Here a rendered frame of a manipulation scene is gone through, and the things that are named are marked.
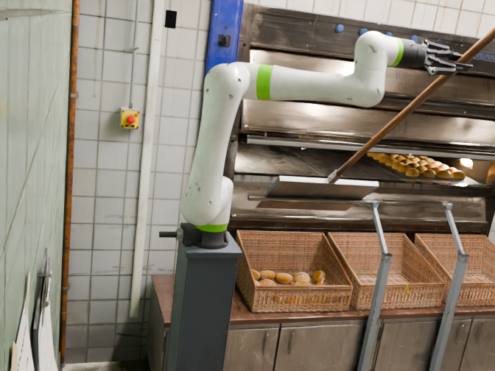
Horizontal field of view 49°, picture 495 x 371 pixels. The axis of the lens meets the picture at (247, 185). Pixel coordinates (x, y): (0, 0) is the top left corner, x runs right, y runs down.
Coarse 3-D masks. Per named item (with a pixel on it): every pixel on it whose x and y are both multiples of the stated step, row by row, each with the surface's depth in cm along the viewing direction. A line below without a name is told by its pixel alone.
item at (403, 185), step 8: (240, 176) 307; (248, 176) 308; (256, 176) 309; (264, 176) 311; (272, 176) 312; (296, 176) 320; (304, 176) 322; (312, 176) 325; (384, 184) 335; (392, 184) 337; (400, 184) 339; (408, 184) 340; (416, 184) 342; (424, 184) 344; (432, 184) 346; (440, 184) 349; (448, 184) 352; (456, 184) 355; (464, 184) 358; (472, 184) 361; (488, 192) 360
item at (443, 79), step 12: (492, 36) 170; (480, 48) 175; (468, 60) 180; (456, 72) 186; (432, 84) 195; (420, 96) 202; (408, 108) 209; (396, 120) 216; (384, 132) 224; (372, 144) 233; (360, 156) 243; (348, 168) 254
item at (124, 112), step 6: (120, 108) 273; (126, 108) 273; (138, 108) 278; (120, 114) 271; (126, 114) 271; (132, 114) 272; (138, 114) 273; (120, 120) 272; (126, 120) 272; (138, 120) 274; (120, 126) 273; (126, 126) 273; (132, 126) 274; (138, 126) 275
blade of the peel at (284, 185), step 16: (288, 176) 262; (272, 192) 272; (288, 192) 274; (304, 192) 276; (320, 192) 278; (336, 192) 280; (352, 192) 282; (368, 192) 284; (288, 208) 296; (304, 208) 298; (320, 208) 301; (336, 208) 303
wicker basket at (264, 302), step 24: (240, 240) 305; (264, 240) 318; (288, 240) 322; (312, 240) 326; (240, 264) 302; (264, 264) 318; (288, 264) 323; (312, 264) 327; (336, 264) 308; (240, 288) 300; (264, 288) 275; (288, 288) 278; (312, 288) 283; (336, 288) 286; (264, 312) 279
